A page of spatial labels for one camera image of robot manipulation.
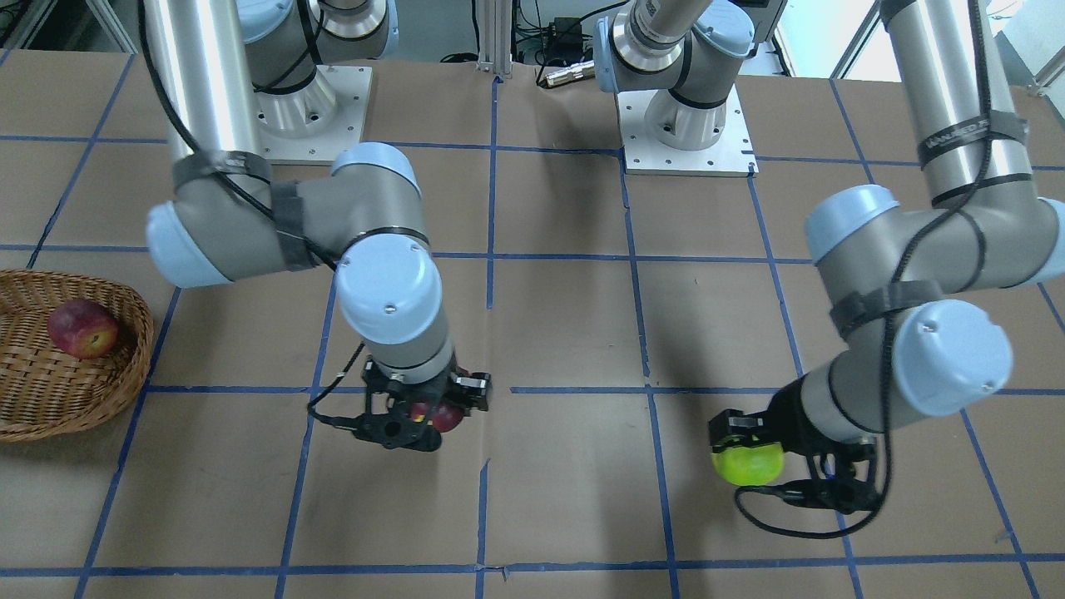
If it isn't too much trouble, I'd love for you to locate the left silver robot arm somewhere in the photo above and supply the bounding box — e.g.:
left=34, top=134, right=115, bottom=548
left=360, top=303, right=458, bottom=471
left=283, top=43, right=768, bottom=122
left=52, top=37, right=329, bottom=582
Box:
left=708, top=1, right=1063, bottom=514

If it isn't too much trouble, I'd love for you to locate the dark red apple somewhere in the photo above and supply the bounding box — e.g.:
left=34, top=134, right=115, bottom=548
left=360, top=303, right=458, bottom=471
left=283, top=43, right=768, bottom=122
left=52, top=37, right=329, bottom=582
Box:
left=410, top=402, right=466, bottom=433

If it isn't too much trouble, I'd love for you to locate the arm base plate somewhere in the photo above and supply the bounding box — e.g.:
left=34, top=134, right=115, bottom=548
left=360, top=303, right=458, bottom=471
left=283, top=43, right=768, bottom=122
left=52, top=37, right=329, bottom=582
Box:
left=253, top=65, right=374, bottom=166
left=615, top=87, right=760, bottom=177

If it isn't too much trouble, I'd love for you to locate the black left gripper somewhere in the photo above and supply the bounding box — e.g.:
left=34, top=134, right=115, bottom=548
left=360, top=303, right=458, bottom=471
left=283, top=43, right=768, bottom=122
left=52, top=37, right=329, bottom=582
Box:
left=707, top=384, right=883, bottom=514

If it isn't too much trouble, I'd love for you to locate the green apple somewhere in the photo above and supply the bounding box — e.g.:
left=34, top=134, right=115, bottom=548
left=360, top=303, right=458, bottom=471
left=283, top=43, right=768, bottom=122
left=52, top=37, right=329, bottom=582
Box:
left=711, top=443, right=786, bottom=487

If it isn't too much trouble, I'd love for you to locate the wicker basket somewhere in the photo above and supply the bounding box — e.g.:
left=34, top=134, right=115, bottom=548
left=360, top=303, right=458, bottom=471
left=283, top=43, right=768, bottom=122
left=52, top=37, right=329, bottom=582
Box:
left=1, top=269, right=155, bottom=443

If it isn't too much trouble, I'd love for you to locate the red yellow apple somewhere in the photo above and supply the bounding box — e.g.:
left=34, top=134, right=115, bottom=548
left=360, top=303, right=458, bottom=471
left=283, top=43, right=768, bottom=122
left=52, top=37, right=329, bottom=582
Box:
left=47, top=300, right=121, bottom=359

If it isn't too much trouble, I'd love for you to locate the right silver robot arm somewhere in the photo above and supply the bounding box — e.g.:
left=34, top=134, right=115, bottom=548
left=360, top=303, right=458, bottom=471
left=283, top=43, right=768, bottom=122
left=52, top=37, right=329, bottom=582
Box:
left=137, top=1, right=491, bottom=452

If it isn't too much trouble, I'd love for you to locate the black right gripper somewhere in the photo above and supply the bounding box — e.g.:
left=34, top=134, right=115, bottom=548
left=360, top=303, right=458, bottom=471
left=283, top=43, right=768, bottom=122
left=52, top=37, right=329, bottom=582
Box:
left=353, top=361, right=492, bottom=453

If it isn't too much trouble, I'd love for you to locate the aluminium frame post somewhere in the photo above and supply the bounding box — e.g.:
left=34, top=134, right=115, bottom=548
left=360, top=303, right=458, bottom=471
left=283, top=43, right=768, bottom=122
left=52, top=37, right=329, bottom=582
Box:
left=474, top=1, right=514, bottom=81

